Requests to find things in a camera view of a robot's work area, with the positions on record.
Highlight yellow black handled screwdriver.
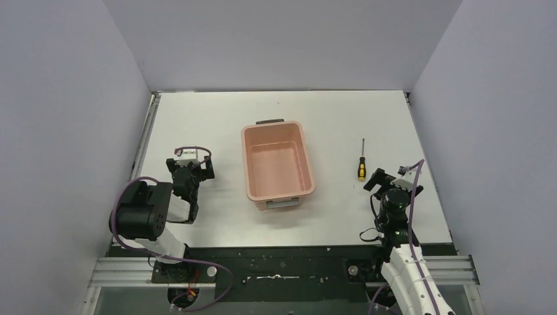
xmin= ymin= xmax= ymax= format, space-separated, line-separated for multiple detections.
xmin=357 ymin=138 xmax=367 ymax=182

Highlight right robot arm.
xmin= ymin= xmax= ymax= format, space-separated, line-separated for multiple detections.
xmin=363 ymin=165 xmax=455 ymax=314

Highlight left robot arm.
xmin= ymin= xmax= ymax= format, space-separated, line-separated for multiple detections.
xmin=108 ymin=156 xmax=215 ymax=282

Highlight pink plastic bin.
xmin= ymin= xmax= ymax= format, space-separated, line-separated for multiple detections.
xmin=241 ymin=119 xmax=316 ymax=211

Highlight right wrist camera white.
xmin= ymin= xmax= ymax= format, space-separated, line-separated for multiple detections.
xmin=390 ymin=164 xmax=418 ymax=192

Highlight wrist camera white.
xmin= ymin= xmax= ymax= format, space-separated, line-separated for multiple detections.
xmin=390 ymin=164 xmax=418 ymax=192
xmin=177 ymin=148 xmax=199 ymax=166

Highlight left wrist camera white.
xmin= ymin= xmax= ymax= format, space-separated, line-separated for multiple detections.
xmin=177 ymin=148 xmax=199 ymax=166

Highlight left aluminium side rail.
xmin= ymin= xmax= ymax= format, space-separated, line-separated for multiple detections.
xmin=129 ymin=92 xmax=161 ymax=179

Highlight aluminium front rail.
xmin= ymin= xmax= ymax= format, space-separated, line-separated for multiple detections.
xmin=88 ymin=256 xmax=480 ymax=288

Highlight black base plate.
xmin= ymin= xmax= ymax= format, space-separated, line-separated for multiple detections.
xmin=107 ymin=245 xmax=395 ymax=308

